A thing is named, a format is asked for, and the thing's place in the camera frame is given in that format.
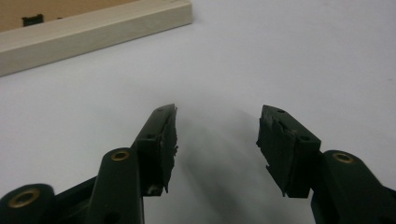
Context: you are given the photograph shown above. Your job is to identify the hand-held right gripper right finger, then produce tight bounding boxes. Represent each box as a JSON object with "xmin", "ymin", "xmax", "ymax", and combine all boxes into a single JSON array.
[{"xmin": 256, "ymin": 105, "xmax": 322, "ymax": 199}]

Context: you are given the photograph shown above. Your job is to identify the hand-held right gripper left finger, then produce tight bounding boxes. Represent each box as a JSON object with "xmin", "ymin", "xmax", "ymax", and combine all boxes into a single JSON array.
[{"xmin": 132, "ymin": 104, "xmax": 179, "ymax": 197}]

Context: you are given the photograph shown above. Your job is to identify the light wooden picture frame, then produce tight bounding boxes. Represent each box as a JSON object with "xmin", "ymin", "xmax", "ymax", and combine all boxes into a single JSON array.
[{"xmin": 0, "ymin": 0, "xmax": 194, "ymax": 78}]

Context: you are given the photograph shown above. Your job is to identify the white table mat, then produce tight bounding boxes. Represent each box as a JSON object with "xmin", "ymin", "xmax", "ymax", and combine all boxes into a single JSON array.
[{"xmin": 0, "ymin": 0, "xmax": 396, "ymax": 224}]

